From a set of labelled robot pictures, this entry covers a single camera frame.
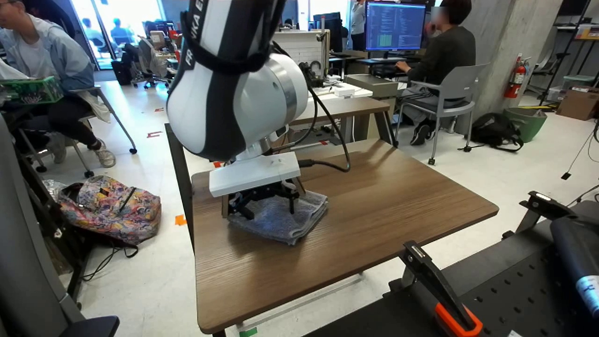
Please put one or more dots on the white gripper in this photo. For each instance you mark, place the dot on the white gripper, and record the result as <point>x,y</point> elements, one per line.
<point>256,175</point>

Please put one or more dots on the grey-blue towel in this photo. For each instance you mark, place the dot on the grey-blue towel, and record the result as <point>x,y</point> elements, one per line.
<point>282,220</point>

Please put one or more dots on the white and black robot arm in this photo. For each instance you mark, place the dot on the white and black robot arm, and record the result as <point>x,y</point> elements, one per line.
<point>235,81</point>

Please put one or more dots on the orange floor tape marker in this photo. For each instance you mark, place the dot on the orange floor tape marker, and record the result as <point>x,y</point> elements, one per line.
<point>181,220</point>

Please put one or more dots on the black device on desk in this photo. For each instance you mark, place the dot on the black device on desk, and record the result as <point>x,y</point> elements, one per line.
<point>314,74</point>

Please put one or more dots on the colourful patterned backpack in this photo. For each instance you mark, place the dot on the colourful patterned backpack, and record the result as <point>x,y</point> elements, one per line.
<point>110,208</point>

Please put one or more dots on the white hard case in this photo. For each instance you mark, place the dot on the white hard case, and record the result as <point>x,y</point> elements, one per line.
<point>310,47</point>

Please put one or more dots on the computer monitor with blue screen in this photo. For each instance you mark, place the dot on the computer monitor with blue screen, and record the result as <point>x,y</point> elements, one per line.
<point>396,29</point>

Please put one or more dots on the seated person in dark sweater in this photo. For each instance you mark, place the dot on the seated person in dark sweater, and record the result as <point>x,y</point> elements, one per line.
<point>445,57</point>

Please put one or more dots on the dark grey office chair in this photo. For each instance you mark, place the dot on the dark grey office chair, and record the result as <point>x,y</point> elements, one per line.
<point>26,268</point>

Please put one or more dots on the seated person in light-blue jacket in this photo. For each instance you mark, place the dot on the seated person in light-blue jacket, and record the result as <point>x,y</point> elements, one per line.
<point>44,59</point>

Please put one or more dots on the green bin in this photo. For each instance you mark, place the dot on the green bin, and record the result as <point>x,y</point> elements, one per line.
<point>531,122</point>

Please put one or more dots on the black metal clamp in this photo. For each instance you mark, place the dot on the black metal clamp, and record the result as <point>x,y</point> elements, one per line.
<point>542,208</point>

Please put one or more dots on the red fire extinguisher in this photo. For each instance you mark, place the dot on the red fire extinguisher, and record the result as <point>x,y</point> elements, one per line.
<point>516,77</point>

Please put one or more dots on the black cylinder with blue label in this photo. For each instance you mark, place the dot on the black cylinder with blue label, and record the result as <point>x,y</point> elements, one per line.
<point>581,259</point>

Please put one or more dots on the brown cardboard box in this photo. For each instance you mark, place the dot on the brown cardboard box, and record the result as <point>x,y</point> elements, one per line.
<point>580,104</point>

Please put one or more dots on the black shelf rack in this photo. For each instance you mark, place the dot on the black shelf rack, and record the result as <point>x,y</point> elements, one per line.
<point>572,44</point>

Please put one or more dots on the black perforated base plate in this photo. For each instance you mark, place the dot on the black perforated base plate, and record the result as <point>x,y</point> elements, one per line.
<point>518,293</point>

